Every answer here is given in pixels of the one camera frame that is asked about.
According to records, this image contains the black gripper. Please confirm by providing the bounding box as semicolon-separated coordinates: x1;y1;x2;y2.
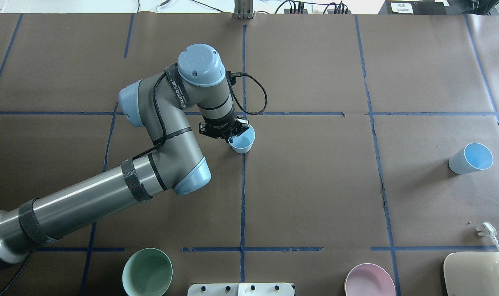
199;117;250;144

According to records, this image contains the light blue cup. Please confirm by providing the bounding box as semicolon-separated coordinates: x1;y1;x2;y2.
229;125;256;154
448;142;494;175

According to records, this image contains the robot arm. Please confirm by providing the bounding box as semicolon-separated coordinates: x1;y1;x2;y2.
0;44;250;271

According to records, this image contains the cream toaster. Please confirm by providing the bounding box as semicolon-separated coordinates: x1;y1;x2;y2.
443;251;499;296

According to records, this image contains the green bowl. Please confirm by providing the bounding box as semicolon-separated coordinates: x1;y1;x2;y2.
122;248;173;296

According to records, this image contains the black power box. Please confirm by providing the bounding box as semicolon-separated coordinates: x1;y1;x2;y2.
378;0;446;15

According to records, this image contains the pink bowl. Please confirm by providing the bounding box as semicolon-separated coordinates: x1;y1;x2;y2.
344;264;397;296

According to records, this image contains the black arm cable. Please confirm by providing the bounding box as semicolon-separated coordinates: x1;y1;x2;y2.
0;72;268;296

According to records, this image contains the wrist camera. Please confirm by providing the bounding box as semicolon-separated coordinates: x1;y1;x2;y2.
226;71;237;86

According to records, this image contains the white toaster plug cable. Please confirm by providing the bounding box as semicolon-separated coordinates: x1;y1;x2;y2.
476;222;499;252

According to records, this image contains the aluminium frame post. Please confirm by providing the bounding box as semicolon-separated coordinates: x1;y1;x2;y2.
234;0;255;20

